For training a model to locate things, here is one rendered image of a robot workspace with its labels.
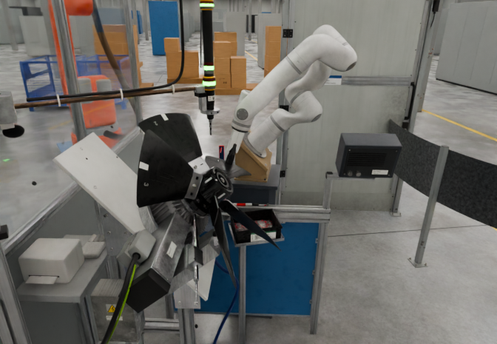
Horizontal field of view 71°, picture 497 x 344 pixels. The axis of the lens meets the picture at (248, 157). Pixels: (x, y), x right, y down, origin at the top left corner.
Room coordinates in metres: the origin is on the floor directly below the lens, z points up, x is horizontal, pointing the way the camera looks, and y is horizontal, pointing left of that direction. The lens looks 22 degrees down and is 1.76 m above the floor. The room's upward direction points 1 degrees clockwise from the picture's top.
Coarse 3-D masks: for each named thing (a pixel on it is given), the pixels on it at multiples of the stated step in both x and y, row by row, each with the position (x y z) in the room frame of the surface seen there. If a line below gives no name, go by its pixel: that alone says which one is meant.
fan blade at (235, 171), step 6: (210, 156) 1.46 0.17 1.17; (210, 162) 1.40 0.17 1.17; (216, 162) 1.41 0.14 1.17; (222, 162) 1.42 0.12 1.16; (222, 168) 1.35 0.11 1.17; (228, 168) 1.36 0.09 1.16; (234, 168) 1.39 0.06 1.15; (240, 168) 1.43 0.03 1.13; (228, 174) 1.29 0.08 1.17; (234, 174) 1.31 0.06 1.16; (240, 174) 1.34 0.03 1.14; (246, 174) 1.38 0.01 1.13
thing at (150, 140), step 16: (144, 144) 0.92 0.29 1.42; (160, 144) 0.97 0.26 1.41; (144, 160) 0.89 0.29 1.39; (160, 160) 0.94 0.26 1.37; (176, 160) 1.00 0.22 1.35; (144, 176) 0.87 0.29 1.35; (160, 176) 0.92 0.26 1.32; (176, 176) 0.98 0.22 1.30; (144, 192) 0.85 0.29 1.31; (160, 192) 0.91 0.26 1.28; (176, 192) 0.97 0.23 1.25
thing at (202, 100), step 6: (198, 90) 1.17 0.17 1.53; (204, 90) 1.18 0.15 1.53; (198, 96) 1.17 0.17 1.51; (204, 96) 1.18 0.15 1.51; (198, 102) 1.20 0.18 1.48; (204, 102) 1.18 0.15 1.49; (204, 108) 1.18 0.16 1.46; (216, 108) 1.22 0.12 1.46; (204, 114) 1.18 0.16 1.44; (210, 114) 1.18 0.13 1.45
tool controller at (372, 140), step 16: (352, 144) 1.49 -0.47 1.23; (368, 144) 1.49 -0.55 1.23; (384, 144) 1.49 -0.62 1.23; (400, 144) 1.49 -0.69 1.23; (336, 160) 1.62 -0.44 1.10; (352, 160) 1.50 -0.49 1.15; (368, 160) 1.49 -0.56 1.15; (384, 160) 1.49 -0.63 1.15; (352, 176) 1.53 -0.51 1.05; (368, 176) 1.53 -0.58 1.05; (384, 176) 1.52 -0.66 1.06
